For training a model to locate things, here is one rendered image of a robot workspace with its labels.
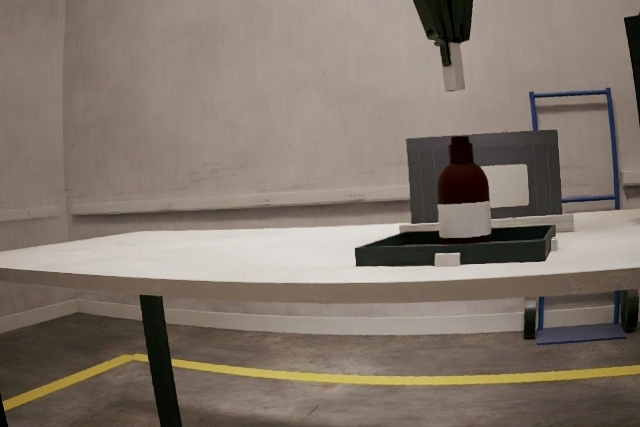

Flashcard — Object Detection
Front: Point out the dark brown bottle with white label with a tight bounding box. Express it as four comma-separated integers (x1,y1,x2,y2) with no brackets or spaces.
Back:
437,136,491,245

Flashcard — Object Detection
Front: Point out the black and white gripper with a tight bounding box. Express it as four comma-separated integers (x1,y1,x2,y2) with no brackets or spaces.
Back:
413,0,473,92

